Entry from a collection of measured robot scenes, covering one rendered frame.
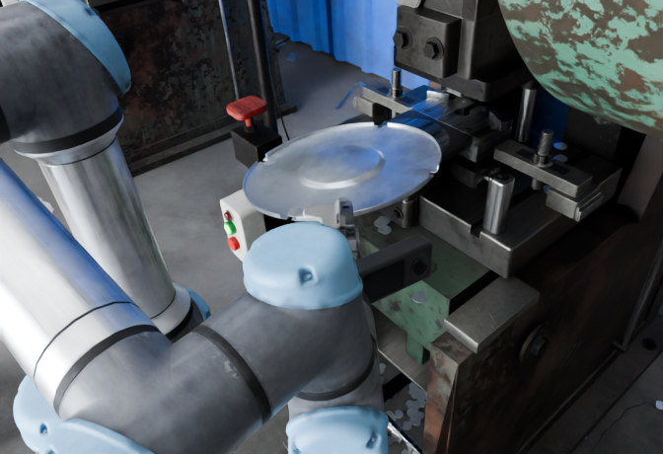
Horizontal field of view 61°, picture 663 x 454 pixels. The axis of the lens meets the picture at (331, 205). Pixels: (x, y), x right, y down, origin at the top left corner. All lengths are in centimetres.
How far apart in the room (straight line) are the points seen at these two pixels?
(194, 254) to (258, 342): 160
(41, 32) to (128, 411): 38
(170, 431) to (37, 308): 12
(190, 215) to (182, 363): 177
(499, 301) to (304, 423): 47
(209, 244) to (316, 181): 122
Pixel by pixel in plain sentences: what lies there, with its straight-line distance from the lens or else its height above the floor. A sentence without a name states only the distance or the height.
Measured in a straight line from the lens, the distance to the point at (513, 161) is 93.
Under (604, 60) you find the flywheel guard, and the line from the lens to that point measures 43.
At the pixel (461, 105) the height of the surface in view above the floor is 78.
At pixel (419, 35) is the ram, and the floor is 95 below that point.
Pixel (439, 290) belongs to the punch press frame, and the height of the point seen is 64.
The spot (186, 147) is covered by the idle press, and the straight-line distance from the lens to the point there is 246.
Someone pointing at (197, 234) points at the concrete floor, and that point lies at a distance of 201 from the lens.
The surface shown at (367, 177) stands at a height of 81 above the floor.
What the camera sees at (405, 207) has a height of 69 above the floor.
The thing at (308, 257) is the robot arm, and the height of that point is 101.
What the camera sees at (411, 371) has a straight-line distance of 116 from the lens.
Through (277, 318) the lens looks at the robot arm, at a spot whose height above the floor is 98.
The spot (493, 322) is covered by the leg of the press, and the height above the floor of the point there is 64.
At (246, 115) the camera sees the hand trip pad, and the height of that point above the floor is 75.
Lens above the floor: 125
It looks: 38 degrees down
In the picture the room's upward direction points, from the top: 4 degrees counter-clockwise
